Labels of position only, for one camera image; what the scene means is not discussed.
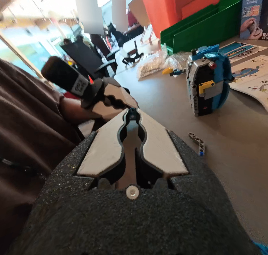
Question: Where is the metal laptop stand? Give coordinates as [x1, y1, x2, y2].
[128, 0, 159, 45]

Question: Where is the black office chair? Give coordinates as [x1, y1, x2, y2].
[60, 42, 118, 79]

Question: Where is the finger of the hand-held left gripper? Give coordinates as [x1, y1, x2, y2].
[104, 83, 139, 109]
[92, 100, 126, 122]

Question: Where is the grey angled beam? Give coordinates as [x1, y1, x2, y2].
[188, 132, 205, 156]

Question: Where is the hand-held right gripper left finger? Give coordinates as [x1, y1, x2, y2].
[77, 108, 129, 178]

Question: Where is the orange storage box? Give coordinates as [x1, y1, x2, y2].
[142, 0, 229, 39]

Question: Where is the person's left forearm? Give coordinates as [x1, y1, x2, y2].
[60, 96, 106, 126]

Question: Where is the sticker sheet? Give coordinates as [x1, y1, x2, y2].
[218, 42, 266, 60]

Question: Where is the dark blue robot kit box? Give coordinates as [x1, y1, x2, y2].
[239, 0, 268, 41]

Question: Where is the green plastic bin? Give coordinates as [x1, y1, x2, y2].
[160, 0, 242, 54]

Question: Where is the white instruction sheet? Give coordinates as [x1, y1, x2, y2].
[229, 55, 268, 113]

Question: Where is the person's brown clothing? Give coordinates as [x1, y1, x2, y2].
[0, 58, 84, 255]

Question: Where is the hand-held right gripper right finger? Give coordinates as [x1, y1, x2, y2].
[135, 108, 189, 178]

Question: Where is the grey blue brick robot model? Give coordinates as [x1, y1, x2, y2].
[162, 46, 236, 117]

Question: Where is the bubble wrap bag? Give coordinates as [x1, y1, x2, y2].
[164, 52, 189, 70]
[137, 51, 168, 78]

